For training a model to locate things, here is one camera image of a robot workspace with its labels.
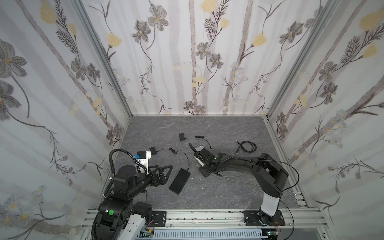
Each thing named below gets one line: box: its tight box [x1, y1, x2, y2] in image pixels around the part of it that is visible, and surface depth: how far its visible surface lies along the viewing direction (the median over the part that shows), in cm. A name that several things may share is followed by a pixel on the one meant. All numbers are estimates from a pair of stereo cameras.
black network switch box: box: [168, 168, 191, 196], surface depth 86 cm
